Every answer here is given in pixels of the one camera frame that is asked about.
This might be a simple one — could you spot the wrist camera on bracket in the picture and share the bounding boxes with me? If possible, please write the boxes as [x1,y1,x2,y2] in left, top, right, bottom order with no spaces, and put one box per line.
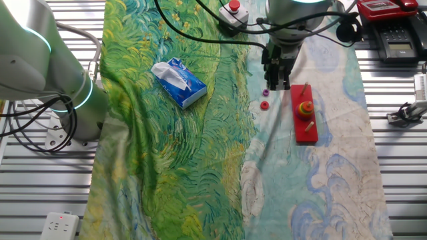
[334,11,364,44]

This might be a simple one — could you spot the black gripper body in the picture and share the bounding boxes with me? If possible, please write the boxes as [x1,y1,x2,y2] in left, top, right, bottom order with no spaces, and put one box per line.
[261,41,303,73]

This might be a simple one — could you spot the yellow Hanoi ring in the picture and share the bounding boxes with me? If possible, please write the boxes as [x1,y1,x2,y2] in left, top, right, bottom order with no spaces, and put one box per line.
[296,105,315,117]

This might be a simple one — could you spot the red Hanoi board with pegs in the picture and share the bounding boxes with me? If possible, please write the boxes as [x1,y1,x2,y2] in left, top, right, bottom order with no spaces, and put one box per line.
[289,82,320,145]

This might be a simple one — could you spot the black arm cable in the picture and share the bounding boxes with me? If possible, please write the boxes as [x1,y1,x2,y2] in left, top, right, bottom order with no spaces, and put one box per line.
[153,0,270,51]
[195,0,360,36]

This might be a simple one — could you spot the red desk telephone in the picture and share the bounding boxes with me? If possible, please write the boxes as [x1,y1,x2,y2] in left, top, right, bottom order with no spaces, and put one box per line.
[356,0,420,22]

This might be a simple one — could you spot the painted landscape print cloth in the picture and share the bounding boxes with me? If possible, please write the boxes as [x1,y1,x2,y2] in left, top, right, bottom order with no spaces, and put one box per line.
[79,0,394,240]

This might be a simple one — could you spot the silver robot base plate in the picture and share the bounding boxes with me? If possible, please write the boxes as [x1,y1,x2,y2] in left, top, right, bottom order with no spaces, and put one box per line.
[44,113,101,151]

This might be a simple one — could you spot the large purple Hanoi ring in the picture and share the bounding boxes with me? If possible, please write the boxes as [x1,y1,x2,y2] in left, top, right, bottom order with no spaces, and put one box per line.
[295,107,315,121]

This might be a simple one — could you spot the black card terminal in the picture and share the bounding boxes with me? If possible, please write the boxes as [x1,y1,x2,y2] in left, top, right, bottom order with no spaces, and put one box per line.
[372,15,427,64]

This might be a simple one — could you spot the black base cable bundle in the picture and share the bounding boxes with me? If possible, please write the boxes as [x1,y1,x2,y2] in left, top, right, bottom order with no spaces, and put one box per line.
[0,94,79,154]

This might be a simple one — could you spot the grey box with red button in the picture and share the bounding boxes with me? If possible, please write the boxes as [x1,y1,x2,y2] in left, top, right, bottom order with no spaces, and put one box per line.
[218,0,250,29]

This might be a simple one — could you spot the white power strip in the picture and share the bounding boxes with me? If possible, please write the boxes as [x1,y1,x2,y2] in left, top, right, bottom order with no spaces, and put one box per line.
[39,211,80,240]

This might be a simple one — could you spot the blue tissue pack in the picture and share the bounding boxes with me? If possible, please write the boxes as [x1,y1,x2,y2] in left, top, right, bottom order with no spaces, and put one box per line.
[150,57,208,110]

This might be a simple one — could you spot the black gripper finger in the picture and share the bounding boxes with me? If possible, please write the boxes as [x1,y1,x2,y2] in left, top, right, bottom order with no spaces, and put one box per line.
[266,65,291,91]

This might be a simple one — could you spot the large red Hanoi ring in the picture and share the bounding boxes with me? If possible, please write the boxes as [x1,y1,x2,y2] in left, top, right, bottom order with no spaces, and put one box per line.
[296,106,315,119]

